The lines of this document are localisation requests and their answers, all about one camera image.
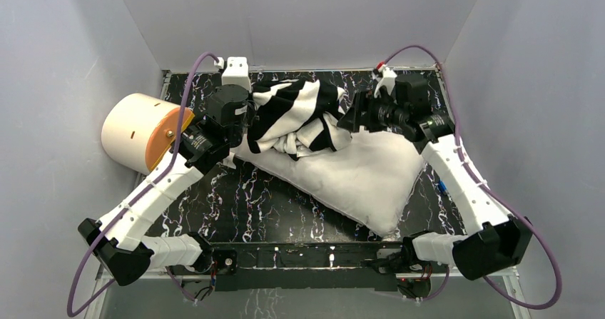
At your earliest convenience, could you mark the purple cable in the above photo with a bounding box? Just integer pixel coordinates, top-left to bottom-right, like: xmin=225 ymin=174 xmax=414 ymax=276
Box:
xmin=66 ymin=52 xmax=223 ymax=316
xmin=378 ymin=44 xmax=564 ymax=310

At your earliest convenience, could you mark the black white striped pillowcase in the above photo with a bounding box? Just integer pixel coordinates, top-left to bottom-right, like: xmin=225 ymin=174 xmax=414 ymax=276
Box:
xmin=251 ymin=79 xmax=352 ymax=161

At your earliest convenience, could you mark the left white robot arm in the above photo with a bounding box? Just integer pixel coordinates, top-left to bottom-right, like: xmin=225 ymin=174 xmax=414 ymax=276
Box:
xmin=78 ymin=84 xmax=251 ymax=286

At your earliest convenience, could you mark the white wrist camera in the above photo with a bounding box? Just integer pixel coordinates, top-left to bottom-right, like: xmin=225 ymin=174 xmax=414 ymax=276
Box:
xmin=214 ymin=56 xmax=252 ymax=93
xmin=372 ymin=61 xmax=397 ymax=98

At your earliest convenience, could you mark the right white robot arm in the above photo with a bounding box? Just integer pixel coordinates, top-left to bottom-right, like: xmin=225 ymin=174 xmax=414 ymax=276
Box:
xmin=337 ymin=75 xmax=532 ymax=280

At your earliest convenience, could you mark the white orange cylinder roll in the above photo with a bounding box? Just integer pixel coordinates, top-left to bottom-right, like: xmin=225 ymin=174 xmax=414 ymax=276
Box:
xmin=101 ymin=93 xmax=181 ymax=175

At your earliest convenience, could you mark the white pillow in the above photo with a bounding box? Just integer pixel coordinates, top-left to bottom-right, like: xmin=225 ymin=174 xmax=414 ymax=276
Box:
xmin=230 ymin=131 xmax=425 ymax=237

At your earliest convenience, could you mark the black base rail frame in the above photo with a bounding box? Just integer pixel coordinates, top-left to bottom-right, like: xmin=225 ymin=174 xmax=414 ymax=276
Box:
xmin=170 ymin=239 xmax=445 ymax=299

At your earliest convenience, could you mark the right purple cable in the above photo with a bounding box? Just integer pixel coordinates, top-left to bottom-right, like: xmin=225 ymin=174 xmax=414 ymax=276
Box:
xmin=378 ymin=44 xmax=564 ymax=310

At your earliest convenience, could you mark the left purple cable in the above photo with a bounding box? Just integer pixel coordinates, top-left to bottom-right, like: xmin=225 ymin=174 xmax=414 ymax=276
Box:
xmin=66 ymin=52 xmax=223 ymax=316

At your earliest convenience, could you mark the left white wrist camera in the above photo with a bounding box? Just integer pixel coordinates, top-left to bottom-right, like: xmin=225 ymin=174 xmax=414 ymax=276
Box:
xmin=214 ymin=56 xmax=252 ymax=93

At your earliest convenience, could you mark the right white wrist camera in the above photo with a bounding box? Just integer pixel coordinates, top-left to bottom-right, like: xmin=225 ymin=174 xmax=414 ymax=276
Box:
xmin=372 ymin=61 xmax=397 ymax=98

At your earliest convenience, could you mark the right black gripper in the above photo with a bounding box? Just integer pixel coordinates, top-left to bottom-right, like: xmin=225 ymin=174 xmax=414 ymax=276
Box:
xmin=335 ymin=91 xmax=407 ymax=133

